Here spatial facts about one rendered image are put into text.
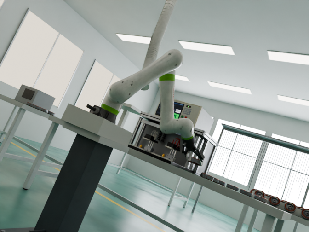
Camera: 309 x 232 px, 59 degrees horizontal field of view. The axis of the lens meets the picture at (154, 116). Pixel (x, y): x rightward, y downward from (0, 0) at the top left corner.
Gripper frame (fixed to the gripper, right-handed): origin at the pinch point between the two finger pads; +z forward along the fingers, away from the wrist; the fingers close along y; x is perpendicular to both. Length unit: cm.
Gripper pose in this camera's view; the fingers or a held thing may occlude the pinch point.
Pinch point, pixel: (194, 160)
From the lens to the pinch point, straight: 207.1
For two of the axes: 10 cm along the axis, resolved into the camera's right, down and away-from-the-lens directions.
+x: 5.7, -6.2, 5.4
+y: 7.8, 1.8, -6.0
